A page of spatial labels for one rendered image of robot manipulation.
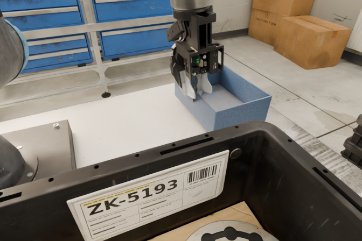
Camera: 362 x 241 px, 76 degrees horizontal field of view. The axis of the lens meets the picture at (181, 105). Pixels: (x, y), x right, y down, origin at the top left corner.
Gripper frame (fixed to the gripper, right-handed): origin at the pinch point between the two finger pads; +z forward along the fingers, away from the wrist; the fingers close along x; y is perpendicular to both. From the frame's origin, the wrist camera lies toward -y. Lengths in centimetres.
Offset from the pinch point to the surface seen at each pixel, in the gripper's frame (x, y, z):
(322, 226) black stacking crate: -7.9, 37.3, -13.5
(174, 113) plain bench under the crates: -3.6, -4.3, 7.0
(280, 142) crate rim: -7.2, 32.0, -16.5
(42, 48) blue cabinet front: -49, -141, 25
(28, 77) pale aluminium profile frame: -65, -138, 42
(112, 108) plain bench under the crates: -18.1, -13.2, 5.7
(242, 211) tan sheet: -9.4, 31.1, -6.6
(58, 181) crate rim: -23.2, 28.8, -17.9
